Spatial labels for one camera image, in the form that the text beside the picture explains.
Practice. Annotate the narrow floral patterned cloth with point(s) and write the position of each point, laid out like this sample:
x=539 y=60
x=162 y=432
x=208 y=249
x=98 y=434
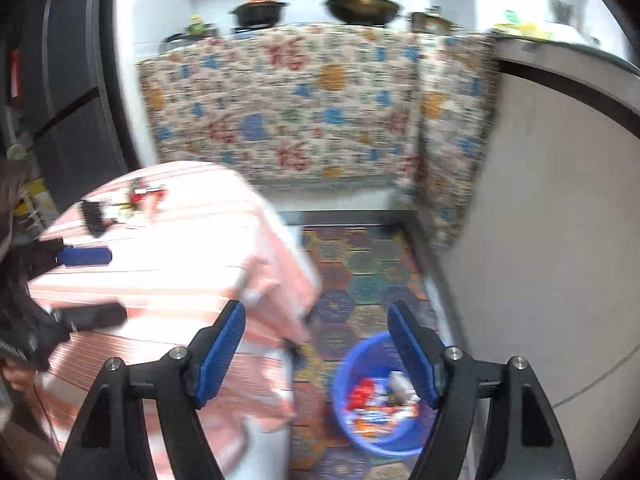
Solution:
x=450 y=135

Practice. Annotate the dark refrigerator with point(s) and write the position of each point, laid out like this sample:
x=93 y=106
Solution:
x=65 y=85

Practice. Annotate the pile of snack wrappers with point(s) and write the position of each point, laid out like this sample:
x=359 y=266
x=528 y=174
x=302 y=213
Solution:
x=375 y=410

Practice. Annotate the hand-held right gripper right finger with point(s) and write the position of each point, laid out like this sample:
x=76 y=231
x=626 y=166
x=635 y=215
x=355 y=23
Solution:
x=415 y=355

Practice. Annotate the red wrapper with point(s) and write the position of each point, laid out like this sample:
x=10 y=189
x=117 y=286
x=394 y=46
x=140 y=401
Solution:
x=147 y=196

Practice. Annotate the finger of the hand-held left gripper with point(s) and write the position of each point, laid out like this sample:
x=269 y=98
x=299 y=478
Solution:
x=95 y=316
x=85 y=256

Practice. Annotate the pink striped tablecloth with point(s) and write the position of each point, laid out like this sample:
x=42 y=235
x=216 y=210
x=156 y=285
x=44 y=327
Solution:
x=165 y=260

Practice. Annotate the steel pot with lid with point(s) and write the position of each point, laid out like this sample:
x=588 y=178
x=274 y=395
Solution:
x=432 y=22

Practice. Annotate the small crumpled wrapper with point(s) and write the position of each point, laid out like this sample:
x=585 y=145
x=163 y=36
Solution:
x=125 y=214

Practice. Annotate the person's left hand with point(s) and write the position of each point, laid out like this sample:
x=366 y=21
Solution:
x=17 y=379

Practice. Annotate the black packet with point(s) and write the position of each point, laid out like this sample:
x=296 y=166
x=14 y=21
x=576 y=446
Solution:
x=94 y=219

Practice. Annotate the yellow green item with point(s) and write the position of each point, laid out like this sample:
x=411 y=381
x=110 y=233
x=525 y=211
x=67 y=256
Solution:
x=525 y=29

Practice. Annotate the dark pan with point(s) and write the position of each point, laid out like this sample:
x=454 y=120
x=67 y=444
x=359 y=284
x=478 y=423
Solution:
x=185 y=40

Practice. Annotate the black cooking pot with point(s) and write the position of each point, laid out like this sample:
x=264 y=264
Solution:
x=257 y=14

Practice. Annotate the wide floral patterned cloth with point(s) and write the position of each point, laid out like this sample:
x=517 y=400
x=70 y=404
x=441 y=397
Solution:
x=280 y=105

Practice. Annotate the colourful hexagon floor mat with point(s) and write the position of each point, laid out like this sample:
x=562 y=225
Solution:
x=360 y=285

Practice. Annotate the blue mesh wastebasket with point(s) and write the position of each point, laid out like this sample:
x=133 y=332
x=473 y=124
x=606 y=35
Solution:
x=350 y=375

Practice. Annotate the white kitchen cabinet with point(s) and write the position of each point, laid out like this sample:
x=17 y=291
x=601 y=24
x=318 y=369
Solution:
x=550 y=210

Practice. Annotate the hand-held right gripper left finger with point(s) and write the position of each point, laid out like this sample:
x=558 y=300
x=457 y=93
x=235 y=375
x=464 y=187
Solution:
x=220 y=355

